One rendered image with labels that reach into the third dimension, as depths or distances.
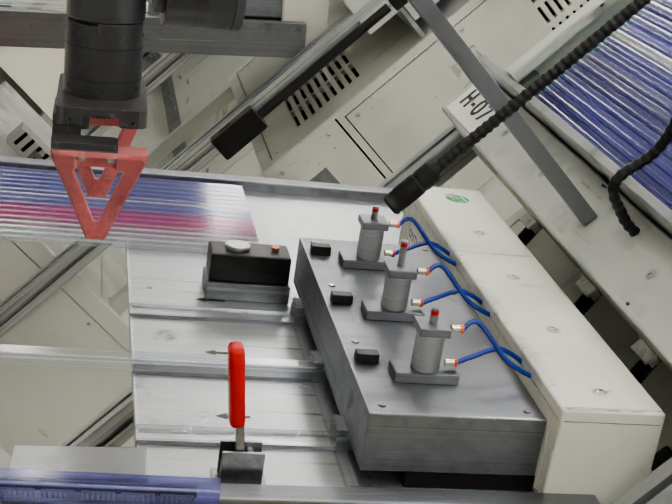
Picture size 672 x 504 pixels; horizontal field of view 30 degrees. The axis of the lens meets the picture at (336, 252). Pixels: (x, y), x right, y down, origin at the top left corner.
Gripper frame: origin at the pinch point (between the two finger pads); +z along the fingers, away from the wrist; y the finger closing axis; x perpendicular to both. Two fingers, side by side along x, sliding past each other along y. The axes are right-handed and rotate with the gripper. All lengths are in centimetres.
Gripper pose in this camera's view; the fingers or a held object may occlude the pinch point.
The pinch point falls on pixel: (96, 206)
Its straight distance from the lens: 98.6
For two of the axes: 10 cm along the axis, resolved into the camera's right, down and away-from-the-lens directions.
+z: -1.1, 9.3, 3.5
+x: -9.8, -0.5, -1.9
